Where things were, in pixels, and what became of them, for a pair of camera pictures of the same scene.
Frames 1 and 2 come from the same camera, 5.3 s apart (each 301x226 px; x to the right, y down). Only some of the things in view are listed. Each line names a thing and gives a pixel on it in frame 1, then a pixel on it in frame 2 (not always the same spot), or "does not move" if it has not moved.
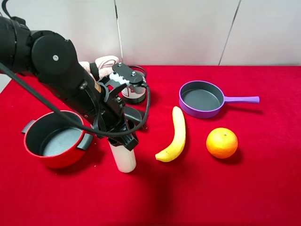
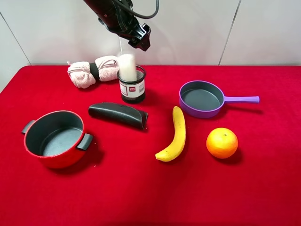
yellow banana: x=172 y=152 does not move
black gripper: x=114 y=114 -> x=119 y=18
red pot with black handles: x=55 y=142 does not move
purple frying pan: x=202 y=100 does not move
